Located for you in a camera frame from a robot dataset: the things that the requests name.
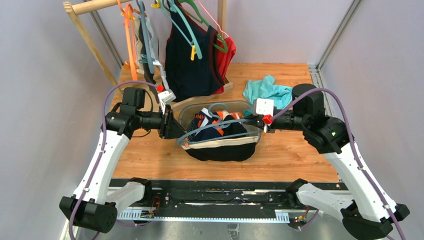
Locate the clear plastic basket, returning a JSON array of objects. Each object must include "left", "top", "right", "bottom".
[{"left": 178, "top": 100, "right": 261, "bottom": 146}]

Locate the green hanger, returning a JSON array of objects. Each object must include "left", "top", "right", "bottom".
[{"left": 178, "top": 0, "right": 229, "bottom": 54}]

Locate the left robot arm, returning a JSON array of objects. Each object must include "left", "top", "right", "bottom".
[{"left": 59, "top": 86, "right": 185, "bottom": 233}]

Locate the pink thin hanger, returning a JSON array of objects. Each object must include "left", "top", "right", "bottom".
[{"left": 198, "top": 0, "right": 230, "bottom": 38}]

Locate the teal cloth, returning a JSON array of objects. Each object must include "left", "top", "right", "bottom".
[{"left": 242, "top": 75, "right": 293, "bottom": 110}]

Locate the navy orange boxer underwear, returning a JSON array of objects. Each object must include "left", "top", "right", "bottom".
[{"left": 187, "top": 108, "right": 235, "bottom": 142}]

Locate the orange white underwear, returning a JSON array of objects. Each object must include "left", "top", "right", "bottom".
[{"left": 216, "top": 110, "right": 243, "bottom": 125}]

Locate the teal clip hanger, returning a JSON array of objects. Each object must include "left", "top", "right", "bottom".
[{"left": 150, "top": 0, "right": 203, "bottom": 61}]

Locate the black underwear in basket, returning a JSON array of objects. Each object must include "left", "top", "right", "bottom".
[{"left": 222, "top": 115, "right": 248, "bottom": 138}]

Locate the white grey underwear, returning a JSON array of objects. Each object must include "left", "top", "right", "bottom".
[{"left": 134, "top": 13, "right": 170, "bottom": 90}]

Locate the wooden clothes rack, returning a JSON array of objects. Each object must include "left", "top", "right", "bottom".
[{"left": 62, "top": 0, "right": 234, "bottom": 114}]

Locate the orange hanger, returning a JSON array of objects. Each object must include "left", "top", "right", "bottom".
[{"left": 117, "top": 0, "right": 141, "bottom": 81}]

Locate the black cream-band underwear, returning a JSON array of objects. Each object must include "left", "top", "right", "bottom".
[{"left": 181, "top": 135, "right": 261, "bottom": 162}]

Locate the dark navy tank top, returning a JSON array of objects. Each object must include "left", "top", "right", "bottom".
[{"left": 161, "top": 0, "right": 220, "bottom": 102}]

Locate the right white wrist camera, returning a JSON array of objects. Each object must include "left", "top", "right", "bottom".
[{"left": 252, "top": 98, "right": 274, "bottom": 116}]

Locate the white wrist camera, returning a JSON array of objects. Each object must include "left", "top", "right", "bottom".
[
  {"left": 157, "top": 90, "right": 176, "bottom": 114},
  {"left": 252, "top": 98, "right": 274, "bottom": 116}
]

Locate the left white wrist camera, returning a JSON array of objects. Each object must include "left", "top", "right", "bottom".
[{"left": 157, "top": 90, "right": 176, "bottom": 114}]

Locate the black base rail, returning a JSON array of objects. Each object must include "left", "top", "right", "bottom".
[{"left": 117, "top": 179, "right": 324, "bottom": 227}]

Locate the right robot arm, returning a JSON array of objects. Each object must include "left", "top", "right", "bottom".
[{"left": 246, "top": 83, "right": 410, "bottom": 240}]

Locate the grey-blue clip hanger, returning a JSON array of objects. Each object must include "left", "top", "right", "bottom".
[{"left": 174, "top": 101, "right": 262, "bottom": 148}]

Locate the red garment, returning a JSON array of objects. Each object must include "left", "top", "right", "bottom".
[{"left": 212, "top": 36, "right": 236, "bottom": 95}]

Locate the aluminium frame rail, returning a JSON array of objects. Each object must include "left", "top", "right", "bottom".
[{"left": 308, "top": 0, "right": 374, "bottom": 240}]

